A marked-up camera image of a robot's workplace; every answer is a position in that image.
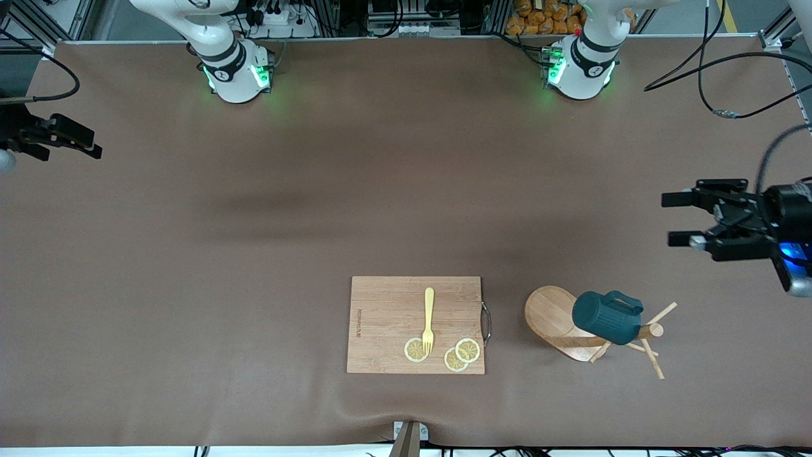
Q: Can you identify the wooden cutting board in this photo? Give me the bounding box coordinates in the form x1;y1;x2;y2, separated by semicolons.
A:
346;275;492;375

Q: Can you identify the wooden mug tree rack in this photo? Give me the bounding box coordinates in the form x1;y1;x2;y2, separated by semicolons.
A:
524;285;678;381

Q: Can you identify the white power strip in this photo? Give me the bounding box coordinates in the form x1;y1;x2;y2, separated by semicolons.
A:
244;0;318;39

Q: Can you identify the brown table mat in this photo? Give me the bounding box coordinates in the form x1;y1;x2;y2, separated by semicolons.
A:
0;35;812;449

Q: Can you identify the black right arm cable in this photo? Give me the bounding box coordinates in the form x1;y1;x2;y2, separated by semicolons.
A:
0;29;81;103

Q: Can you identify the grey sheathed cable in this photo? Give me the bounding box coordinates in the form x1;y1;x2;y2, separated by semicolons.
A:
754;123;812;194

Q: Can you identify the yellow fork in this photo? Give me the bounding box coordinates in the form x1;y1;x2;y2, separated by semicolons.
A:
421;288;436;355

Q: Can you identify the dark teal cup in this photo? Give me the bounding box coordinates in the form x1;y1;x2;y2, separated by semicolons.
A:
572;291;644;346

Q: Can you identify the white electronics box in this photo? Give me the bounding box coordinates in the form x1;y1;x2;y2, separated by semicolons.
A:
367;0;464;37

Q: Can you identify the metal table edge bracket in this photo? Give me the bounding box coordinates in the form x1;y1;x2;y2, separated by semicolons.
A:
390;420;429;457

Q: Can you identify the bag of orange snacks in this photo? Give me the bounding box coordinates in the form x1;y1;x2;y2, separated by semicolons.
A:
506;0;587;36

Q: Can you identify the aluminium frame rail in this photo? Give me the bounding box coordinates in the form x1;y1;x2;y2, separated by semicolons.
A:
0;0;96;59
760;0;812;50

